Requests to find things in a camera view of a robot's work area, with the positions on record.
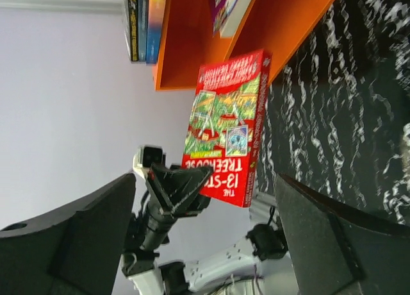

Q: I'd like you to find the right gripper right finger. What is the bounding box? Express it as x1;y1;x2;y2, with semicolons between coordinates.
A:
274;174;409;294

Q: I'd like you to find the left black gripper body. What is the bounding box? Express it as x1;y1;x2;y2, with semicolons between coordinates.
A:
137;192;211;251

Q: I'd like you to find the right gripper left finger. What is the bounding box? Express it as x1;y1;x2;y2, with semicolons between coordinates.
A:
1;173;136;294

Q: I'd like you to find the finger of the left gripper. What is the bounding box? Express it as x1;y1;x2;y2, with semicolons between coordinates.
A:
146;164;213;217

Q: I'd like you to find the red 13-storey treehouse book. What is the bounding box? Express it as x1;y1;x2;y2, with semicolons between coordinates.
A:
182;49;272;208

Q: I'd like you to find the purple 117-storey treehouse book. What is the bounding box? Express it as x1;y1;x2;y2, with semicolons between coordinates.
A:
209;0;252;38

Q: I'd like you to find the blue Jane Eyre book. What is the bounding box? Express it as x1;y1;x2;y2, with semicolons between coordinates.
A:
146;0;166;64

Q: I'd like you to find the grey-blue hardcover book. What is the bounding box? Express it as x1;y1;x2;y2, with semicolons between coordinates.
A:
137;0;149;62

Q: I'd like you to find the black paperback book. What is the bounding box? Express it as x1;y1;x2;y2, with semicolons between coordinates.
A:
122;0;139;62

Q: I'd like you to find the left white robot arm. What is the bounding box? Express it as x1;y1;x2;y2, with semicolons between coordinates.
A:
122;162;288;294

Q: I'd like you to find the orange wooden shelf cabinet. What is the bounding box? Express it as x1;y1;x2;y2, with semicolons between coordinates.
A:
153;0;334;91

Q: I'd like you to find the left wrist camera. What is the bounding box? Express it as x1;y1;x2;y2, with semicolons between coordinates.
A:
132;145;166;179

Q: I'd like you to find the aluminium mounting rail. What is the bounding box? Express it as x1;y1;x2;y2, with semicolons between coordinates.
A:
249;192;280;229

